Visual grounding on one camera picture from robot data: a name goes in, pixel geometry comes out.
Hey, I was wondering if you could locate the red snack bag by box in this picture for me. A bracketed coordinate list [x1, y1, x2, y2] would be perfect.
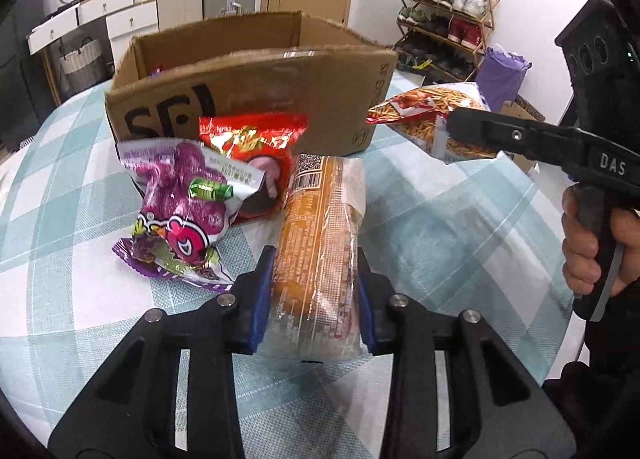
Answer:
[198, 112, 308, 220]

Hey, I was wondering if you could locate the white drawer desk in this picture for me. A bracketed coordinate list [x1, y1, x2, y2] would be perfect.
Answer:
[27, 0, 158, 66]

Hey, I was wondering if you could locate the brown cardboard box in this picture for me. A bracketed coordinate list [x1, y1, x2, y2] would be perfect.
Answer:
[105, 11, 397, 156]

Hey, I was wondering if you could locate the woven laundry basket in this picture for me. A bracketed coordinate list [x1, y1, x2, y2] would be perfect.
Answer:
[60, 36, 107, 94]

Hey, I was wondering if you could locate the person's right hand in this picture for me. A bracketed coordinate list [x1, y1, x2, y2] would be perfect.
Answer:
[560, 184, 640, 298]

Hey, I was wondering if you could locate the wooden shoe rack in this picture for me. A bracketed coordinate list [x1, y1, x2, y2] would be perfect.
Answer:
[394, 0, 499, 83]

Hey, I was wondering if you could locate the small cardboard box on floor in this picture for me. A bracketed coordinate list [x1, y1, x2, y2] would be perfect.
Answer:
[497, 94, 548, 175]

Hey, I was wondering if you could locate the purple rolled mat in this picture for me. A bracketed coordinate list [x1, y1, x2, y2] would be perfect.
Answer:
[475, 46, 533, 112]

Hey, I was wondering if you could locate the teal checked tablecloth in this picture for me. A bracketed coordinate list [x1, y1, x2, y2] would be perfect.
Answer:
[1, 85, 572, 458]

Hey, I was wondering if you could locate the orange biscuit roll pack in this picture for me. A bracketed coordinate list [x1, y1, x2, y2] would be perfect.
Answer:
[264, 154, 366, 363]

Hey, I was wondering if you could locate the purple candy snack bag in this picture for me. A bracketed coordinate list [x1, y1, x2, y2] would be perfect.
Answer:
[112, 138, 265, 293]

